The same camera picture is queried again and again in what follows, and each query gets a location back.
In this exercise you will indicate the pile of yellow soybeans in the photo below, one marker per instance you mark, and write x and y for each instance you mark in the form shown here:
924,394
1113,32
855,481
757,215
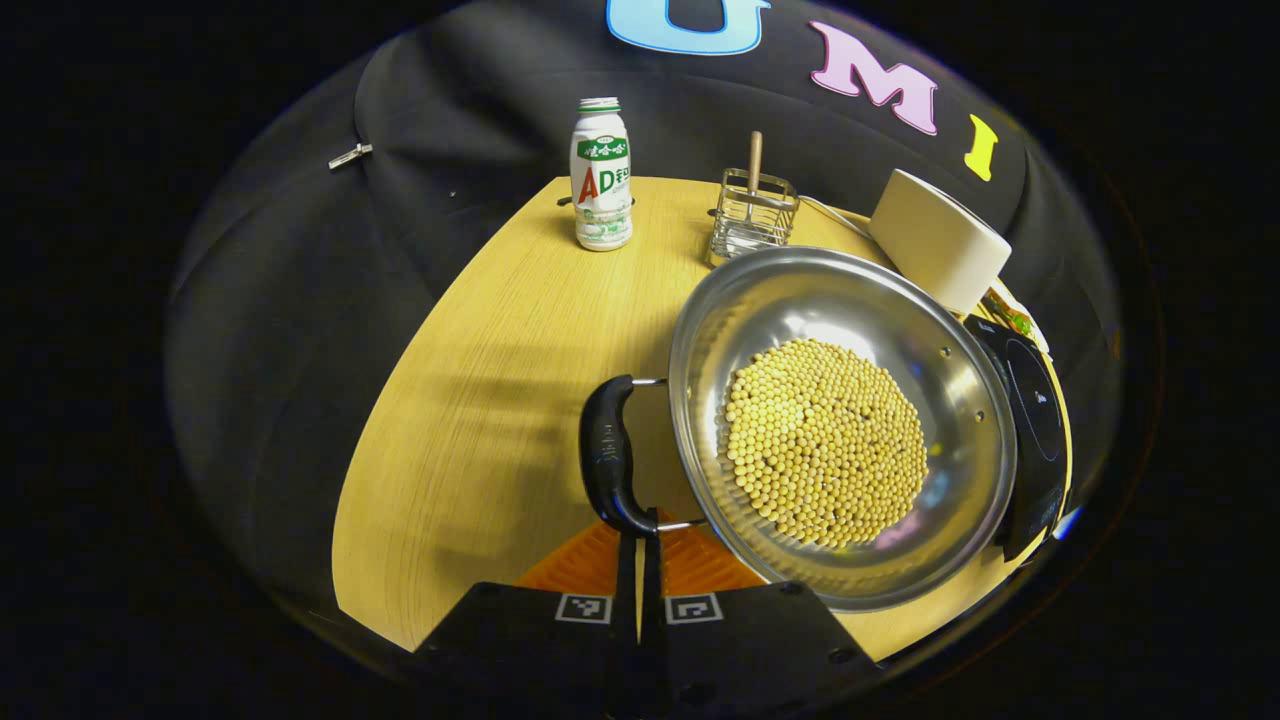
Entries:
825,445

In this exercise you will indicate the black backdrop cloth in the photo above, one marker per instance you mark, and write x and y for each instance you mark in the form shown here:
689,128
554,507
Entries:
450,110

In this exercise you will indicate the sandwich with lettuce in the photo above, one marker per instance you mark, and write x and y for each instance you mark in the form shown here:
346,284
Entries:
1012,320

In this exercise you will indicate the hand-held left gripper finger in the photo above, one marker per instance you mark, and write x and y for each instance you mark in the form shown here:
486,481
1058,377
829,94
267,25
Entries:
628,590
651,590

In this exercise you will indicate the white toaster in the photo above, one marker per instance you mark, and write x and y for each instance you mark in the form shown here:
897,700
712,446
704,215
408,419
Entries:
930,240

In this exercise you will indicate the wooden stick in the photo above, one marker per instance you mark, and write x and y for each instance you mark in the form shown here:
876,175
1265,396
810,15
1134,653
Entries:
754,160

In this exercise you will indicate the stainless steel pot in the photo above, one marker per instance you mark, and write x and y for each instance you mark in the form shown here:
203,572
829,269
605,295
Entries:
850,300

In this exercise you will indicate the white drink bottle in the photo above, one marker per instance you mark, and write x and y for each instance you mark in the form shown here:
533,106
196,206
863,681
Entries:
601,200

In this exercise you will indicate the black induction cooktop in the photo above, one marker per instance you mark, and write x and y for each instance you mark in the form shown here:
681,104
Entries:
1035,420

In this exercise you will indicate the silver clip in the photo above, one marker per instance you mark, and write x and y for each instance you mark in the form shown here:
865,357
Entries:
350,155

